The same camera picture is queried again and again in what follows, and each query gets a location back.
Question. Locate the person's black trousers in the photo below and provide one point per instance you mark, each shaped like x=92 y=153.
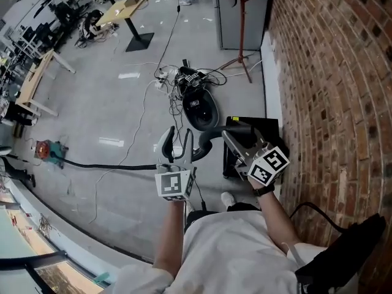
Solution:
x=242 y=207

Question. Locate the person's white shirt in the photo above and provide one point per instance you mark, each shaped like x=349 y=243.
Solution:
x=232 y=256

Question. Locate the grey metal cabinet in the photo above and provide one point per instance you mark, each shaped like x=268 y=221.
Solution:
x=226 y=26

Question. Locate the person's right white shoe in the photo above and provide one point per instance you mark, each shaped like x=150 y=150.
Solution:
x=228 y=199

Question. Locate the black worn equipment pack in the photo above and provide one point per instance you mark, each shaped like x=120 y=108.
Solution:
x=343 y=256

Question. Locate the white power strip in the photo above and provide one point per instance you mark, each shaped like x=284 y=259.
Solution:
x=160 y=81

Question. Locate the wooden table with white legs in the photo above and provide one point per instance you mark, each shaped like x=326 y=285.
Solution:
x=33 y=81

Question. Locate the small wooden table black pedestal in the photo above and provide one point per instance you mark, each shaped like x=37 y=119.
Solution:
x=122 y=11

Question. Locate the small teal plastic object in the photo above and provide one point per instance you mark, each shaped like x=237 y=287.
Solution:
x=101 y=278

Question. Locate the person's left white shoe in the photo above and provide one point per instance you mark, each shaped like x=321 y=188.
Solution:
x=189 y=207

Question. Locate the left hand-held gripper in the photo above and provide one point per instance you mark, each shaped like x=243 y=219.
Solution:
x=170 y=184

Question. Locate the red and teal vacuum cleaner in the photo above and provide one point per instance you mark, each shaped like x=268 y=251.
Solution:
x=50 y=152

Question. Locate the person's white shoe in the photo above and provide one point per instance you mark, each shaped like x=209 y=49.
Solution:
x=189 y=207
x=228 y=199

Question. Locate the black wristwatch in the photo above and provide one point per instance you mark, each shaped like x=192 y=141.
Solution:
x=264 y=190

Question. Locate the black-framed window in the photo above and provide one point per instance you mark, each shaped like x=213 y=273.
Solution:
x=18 y=274

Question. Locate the person's right forearm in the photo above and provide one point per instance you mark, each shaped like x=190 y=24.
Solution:
x=277 y=222

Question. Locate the person's left forearm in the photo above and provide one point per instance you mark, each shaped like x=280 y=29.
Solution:
x=170 y=240

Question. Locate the red coat stand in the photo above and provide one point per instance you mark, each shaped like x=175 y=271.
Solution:
x=242 y=26

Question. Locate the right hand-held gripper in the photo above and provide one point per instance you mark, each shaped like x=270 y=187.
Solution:
x=269 y=164

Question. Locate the person's right hand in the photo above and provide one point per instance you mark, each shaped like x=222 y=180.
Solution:
x=254 y=185

